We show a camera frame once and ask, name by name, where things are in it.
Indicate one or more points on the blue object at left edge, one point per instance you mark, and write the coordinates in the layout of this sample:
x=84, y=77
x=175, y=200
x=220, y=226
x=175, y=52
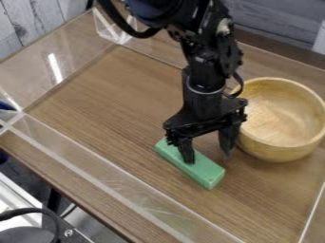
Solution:
x=6, y=106

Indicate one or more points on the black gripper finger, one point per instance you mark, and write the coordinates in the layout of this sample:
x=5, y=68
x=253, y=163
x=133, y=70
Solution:
x=187, y=150
x=228, y=136

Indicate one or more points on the clear acrylic corner bracket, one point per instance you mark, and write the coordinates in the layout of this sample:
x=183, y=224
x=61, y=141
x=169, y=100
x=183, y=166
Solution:
x=108, y=28

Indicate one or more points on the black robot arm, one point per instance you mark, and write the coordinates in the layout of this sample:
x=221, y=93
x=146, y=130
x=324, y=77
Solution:
x=201, y=25

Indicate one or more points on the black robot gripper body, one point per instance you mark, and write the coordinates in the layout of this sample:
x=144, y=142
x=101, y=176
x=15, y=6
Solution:
x=205, y=110

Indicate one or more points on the clear acrylic front wall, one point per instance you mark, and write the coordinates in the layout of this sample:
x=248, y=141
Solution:
x=124, y=168

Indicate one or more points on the green rectangular block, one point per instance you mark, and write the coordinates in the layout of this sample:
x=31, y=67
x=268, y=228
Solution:
x=204, y=171

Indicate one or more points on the light wooden bowl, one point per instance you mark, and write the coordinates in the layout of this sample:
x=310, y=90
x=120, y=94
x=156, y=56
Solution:
x=286, y=126

